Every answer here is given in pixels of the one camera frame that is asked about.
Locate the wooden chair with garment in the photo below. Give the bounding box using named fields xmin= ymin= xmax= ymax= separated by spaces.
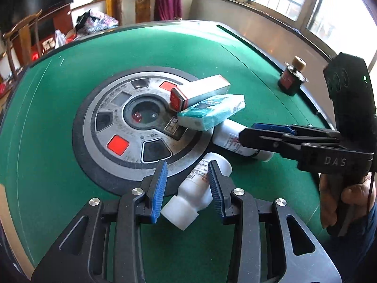
xmin=113 ymin=0 xmax=160 ymax=26

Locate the pile of clothes bag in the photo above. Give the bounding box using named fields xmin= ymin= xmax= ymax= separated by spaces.
xmin=75 ymin=9 xmax=119 ymax=38

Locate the white slim bottle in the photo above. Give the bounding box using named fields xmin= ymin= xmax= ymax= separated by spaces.
xmin=212 ymin=119 xmax=274 ymax=162

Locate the white plastic bottle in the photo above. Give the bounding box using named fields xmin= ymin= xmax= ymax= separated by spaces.
xmin=161 ymin=153 xmax=232 ymax=231

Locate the small dark ink bottle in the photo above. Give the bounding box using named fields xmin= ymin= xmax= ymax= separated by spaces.
xmin=277 ymin=56 xmax=309 ymax=96

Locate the blue sleeve right forearm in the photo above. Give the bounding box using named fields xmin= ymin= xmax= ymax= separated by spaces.
xmin=323 ymin=207 xmax=376 ymax=282

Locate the wooden chair near television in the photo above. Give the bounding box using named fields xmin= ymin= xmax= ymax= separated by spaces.
xmin=3 ymin=10 xmax=42 ymax=81

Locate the red white glue box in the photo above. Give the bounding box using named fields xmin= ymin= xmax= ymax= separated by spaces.
xmin=170 ymin=75 xmax=231 ymax=112

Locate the cardboard tray box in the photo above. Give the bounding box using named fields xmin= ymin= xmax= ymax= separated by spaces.
xmin=1 ymin=184 xmax=34 ymax=280

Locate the person right hand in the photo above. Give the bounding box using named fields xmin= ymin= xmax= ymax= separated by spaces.
xmin=318 ymin=172 xmax=377 ymax=229

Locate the round mahjong table control panel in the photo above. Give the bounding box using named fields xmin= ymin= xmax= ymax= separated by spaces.
xmin=72 ymin=66 xmax=213 ymax=196

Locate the teal tissue pack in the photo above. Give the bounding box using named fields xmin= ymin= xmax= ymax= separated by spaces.
xmin=177 ymin=95 xmax=245 ymax=132

